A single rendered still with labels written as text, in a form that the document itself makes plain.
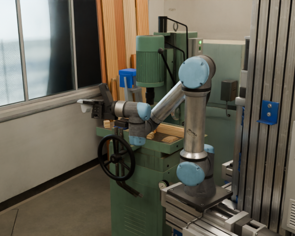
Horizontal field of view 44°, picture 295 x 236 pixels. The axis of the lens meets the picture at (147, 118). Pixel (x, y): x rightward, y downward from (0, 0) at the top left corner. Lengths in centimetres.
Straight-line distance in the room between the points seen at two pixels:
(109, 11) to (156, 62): 172
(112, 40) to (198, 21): 134
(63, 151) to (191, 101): 242
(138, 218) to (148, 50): 109
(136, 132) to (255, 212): 66
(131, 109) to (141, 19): 280
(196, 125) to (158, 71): 83
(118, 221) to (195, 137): 129
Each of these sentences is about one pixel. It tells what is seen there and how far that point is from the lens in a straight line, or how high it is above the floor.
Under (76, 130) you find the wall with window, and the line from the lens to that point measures 379.
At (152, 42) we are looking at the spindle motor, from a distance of 220.
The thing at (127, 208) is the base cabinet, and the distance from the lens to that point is 251.
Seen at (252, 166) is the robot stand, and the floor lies 97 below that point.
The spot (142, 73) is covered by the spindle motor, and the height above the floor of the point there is 128.
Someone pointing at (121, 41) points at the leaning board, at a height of 136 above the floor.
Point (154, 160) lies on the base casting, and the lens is 222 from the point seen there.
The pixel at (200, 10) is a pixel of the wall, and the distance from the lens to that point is 472.
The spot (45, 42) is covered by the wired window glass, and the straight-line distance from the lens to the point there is 351.
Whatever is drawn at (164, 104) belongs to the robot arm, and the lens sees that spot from 164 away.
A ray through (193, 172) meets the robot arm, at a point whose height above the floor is 100.
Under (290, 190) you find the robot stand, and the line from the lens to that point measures 159.
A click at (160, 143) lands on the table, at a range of 215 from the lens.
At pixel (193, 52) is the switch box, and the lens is 243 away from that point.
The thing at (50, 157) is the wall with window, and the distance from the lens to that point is 362.
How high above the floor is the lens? 161
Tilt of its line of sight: 16 degrees down
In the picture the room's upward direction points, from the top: straight up
